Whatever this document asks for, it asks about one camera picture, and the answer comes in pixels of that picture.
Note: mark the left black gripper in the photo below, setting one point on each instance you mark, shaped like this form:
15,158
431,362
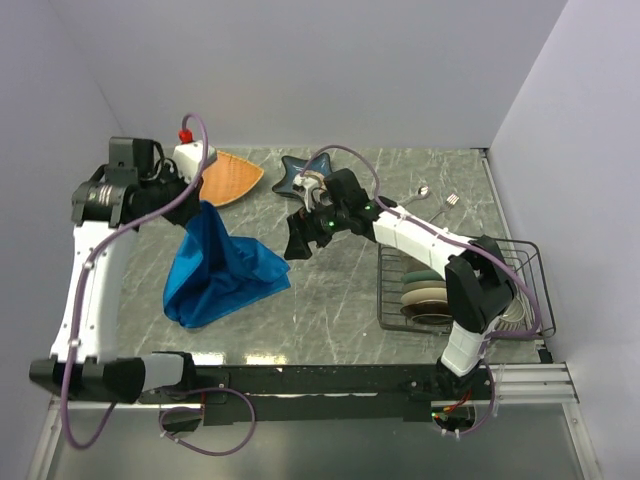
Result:
180,215

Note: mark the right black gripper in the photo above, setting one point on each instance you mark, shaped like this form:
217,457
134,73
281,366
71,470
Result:
303,230

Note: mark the blue cloth napkin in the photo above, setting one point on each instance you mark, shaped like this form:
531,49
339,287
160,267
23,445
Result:
214,274

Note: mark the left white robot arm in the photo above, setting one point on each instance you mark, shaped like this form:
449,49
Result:
136,184

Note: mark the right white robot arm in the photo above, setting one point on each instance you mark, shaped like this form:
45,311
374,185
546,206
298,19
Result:
479,284

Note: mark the orange woven basket tray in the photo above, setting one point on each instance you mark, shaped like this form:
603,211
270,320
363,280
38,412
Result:
229,178

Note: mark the silver spoon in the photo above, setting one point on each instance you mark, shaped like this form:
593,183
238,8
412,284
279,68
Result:
421,193

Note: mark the green plate in rack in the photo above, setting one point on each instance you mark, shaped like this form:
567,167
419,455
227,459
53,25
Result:
421,275

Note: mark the silver fork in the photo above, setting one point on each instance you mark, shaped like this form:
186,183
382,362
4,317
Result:
449,203

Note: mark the grey ribbed mug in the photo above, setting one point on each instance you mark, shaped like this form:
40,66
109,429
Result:
512,318

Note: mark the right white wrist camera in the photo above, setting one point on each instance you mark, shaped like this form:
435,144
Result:
310,186

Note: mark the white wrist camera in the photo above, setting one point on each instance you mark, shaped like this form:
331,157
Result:
310,186
190,156

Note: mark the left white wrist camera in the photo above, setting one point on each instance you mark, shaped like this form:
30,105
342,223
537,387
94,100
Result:
190,156

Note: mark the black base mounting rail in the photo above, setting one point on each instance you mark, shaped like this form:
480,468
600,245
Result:
229,394

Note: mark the black wire dish rack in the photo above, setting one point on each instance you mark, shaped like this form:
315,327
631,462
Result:
522,256

